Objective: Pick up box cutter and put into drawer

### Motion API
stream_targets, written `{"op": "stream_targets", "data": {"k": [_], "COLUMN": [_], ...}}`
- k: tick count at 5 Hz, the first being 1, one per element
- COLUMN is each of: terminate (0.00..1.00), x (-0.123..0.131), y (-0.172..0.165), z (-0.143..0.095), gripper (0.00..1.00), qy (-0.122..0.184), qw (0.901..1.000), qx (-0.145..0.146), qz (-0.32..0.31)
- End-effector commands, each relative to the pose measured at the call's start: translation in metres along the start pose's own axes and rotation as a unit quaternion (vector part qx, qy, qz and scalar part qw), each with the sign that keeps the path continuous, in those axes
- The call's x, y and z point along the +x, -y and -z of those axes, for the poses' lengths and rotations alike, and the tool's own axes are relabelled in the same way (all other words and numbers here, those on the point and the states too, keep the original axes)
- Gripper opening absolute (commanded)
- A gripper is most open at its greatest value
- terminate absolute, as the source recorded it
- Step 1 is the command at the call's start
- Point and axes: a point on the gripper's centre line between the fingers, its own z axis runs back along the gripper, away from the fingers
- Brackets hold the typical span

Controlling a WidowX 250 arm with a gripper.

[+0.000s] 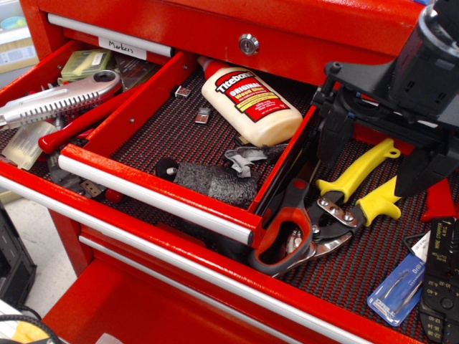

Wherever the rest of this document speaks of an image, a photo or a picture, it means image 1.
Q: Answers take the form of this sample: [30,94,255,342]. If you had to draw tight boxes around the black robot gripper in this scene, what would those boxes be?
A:
[313,1,458,197]

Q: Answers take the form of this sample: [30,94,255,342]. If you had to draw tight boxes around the silver box cutter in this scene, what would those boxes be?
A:
[1,70,122,130]

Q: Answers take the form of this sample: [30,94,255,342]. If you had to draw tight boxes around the small red open drawer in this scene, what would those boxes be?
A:
[60,52,308,247]

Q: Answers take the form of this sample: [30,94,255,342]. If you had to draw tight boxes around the red plastic piece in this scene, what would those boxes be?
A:
[421,178,458,222]

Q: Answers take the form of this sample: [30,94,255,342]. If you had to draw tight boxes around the crumpled grey tape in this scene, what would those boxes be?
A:
[224,143,288,178]

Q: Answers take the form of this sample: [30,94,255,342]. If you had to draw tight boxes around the Titebond wood glue bottle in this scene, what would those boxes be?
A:
[197,56,303,147]

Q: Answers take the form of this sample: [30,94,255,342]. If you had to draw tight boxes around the blue drill bit package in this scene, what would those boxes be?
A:
[367,254,425,327]

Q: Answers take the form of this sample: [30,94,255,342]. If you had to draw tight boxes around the black foam piece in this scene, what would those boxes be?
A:
[174,163,260,209]

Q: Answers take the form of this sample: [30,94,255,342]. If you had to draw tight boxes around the silver cabinet lock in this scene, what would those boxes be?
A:
[239,33,260,56]

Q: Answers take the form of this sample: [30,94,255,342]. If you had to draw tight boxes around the small silver clip lower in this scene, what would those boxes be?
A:
[194,107,212,125]

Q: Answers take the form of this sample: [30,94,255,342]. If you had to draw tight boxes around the small silver clip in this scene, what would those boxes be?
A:
[194,107,212,125]
[174,85,191,97]

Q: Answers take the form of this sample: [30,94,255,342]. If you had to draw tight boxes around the red tool cabinet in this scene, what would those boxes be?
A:
[0,0,459,344]

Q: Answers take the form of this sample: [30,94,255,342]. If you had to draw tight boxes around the small silver clip upper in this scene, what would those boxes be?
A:
[174,85,191,97]

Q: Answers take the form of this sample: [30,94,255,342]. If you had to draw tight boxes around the drill bit set card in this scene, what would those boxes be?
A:
[114,53,161,90]

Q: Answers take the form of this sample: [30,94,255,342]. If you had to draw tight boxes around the white Markers label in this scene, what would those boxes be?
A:
[98,37,147,60]

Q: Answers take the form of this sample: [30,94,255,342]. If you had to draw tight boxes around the small brown plug adapter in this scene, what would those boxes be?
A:
[80,180,103,198]

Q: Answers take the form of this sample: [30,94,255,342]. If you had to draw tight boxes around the green plastic bit case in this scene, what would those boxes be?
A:
[61,49,112,81]

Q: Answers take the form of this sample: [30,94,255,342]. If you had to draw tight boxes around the clear plastic bit case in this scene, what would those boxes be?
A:
[1,122,57,170]

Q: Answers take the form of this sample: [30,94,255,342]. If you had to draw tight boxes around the black equipment on floor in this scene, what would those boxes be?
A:
[1,204,37,308]

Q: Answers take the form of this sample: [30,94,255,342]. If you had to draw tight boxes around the yellow handled tin snips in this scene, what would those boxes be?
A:
[311,138,402,258]

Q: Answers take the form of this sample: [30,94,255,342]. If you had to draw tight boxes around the red black handled scissors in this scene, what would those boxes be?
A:
[247,178,314,277]

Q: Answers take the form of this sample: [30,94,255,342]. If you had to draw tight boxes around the black wire stripper tool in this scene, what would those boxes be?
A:
[420,217,458,343]

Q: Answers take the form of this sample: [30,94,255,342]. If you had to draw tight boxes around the red handled pliers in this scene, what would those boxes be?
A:
[38,86,140,154]

